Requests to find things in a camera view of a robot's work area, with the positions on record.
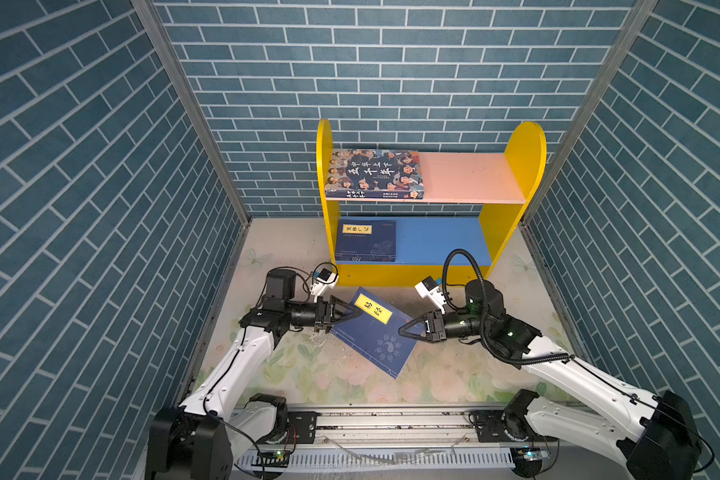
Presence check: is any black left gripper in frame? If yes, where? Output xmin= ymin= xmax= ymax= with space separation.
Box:
xmin=283 ymin=298 xmax=357 ymax=333

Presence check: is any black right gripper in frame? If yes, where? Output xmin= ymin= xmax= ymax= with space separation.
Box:
xmin=400 ymin=308 xmax=490 ymax=343

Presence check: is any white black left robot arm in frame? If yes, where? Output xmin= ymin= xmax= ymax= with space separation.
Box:
xmin=144 ymin=262 xmax=359 ymax=479

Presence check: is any yellow pink blue bookshelf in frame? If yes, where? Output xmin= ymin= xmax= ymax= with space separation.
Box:
xmin=316 ymin=119 xmax=547 ymax=287

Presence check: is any right aluminium corner post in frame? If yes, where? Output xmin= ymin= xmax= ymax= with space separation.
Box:
xmin=520 ymin=0 xmax=660 ymax=226

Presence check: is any colourful cartoon history book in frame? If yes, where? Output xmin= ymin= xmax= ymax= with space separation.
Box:
xmin=324 ymin=149 xmax=425 ymax=201

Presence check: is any left aluminium corner post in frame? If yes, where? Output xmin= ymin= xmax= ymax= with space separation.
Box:
xmin=131 ymin=0 xmax=252 ymax=226

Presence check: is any blue book yellow label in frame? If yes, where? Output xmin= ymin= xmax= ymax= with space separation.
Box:
xmin=335 ymin=219 xmax=397 ymax=262
xmin=332 ymin=288 xmax=416 ymax=379

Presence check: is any aluminium corner post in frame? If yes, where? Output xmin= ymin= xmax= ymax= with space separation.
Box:
xmin=520 ymin=0 xmax=660 ymax=226
xmin=131 ymin=0 xmax=252 ymax=226

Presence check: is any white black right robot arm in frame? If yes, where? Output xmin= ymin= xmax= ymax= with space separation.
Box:
xmin=398 ymin=277 xmax=706 ymax=479

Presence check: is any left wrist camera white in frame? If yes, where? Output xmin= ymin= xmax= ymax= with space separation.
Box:
xmin=310 ymin=262 xmax=339 ymax=302

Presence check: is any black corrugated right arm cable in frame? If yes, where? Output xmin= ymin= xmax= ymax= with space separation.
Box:
xmin=441 ymin=248 xmax=571 ymax=367

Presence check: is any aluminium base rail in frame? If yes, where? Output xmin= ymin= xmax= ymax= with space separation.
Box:
xmin=134 ymin=403 xmax=661 ymax=480

